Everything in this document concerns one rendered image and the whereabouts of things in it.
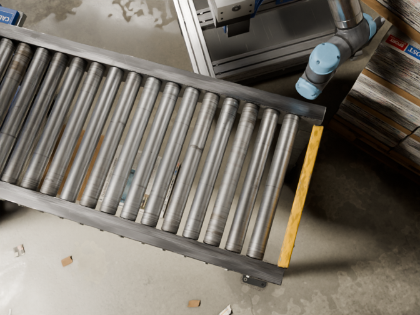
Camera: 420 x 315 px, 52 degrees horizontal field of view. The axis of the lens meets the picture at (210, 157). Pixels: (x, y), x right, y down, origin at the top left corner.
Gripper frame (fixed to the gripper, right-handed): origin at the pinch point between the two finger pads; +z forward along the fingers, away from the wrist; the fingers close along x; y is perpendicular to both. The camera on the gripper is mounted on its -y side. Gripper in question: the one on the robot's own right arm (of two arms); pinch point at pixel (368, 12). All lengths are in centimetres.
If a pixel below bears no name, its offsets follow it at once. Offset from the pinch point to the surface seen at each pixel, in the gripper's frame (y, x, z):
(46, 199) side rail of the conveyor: 7, 43, -106
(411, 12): 7.5, -13.0, -0.2
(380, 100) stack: -35.3, -12.9, -5.9
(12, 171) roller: 10, 57, -106
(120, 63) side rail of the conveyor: 9, 53, -59
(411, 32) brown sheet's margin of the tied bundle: 0.6, -14.9, -1.1
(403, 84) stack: -19.8, -18.6, -5.4
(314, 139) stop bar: -3.1, -9.3, -44.5
